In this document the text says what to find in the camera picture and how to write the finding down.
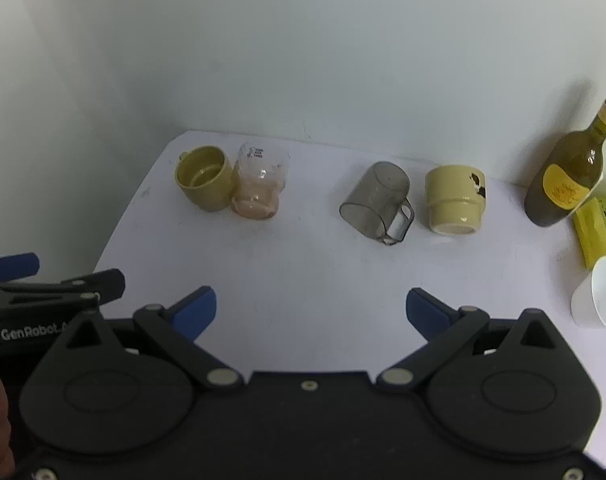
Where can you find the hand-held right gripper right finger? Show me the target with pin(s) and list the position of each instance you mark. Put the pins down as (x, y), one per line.
(425, 310)

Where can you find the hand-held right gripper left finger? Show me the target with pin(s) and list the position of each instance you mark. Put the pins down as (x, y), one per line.
(197, 309)

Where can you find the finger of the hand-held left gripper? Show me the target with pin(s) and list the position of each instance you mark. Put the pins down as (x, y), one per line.
(14, 265)
(85, 285)

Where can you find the beige ceramic cup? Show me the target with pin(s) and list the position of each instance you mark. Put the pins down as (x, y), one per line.
(455, 200)

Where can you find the grey transparent cup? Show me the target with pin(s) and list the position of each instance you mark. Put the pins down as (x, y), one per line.
(376, 201)

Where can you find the olive green cup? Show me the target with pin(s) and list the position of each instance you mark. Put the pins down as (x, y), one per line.
(204, 178)

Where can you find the clear pinkish glass cup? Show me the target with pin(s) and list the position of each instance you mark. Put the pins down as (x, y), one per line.
(259, 183)

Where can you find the white paper cup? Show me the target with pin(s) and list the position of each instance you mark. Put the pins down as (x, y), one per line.
(599, 294)

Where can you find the yellow packet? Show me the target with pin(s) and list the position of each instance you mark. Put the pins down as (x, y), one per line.
(599, 234)

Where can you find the green wine bottle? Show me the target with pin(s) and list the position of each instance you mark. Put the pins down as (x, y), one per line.
(568, 180)

